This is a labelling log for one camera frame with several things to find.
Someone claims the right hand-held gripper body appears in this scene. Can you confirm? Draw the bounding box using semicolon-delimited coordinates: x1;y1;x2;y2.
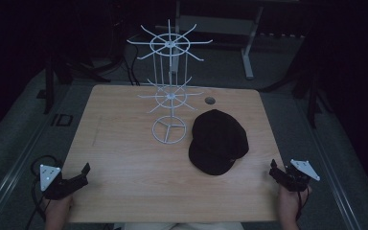
268;158;321;193

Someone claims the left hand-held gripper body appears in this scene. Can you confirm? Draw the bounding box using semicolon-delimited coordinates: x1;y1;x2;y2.
38;164;89;201

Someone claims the black cap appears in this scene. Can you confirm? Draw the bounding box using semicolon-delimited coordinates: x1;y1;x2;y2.
188;108;250;176

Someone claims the white wire display rack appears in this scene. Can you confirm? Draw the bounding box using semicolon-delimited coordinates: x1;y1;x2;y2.
126;18;214;146

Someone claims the person's left hand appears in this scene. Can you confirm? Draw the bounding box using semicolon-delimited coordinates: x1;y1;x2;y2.
44;195;75;230

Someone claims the person's right hand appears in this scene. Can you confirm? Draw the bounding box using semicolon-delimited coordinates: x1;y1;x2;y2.
276;184;313;230

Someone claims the black stand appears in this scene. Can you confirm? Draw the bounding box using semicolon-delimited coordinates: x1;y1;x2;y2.
36;47;113;115
262;57;334;129

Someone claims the black cable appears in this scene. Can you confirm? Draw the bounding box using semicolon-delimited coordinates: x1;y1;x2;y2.
24;154;59;230
295;186;311;222

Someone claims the white metal desk frame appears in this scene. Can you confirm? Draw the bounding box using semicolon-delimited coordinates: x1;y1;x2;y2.
171;0;301;81

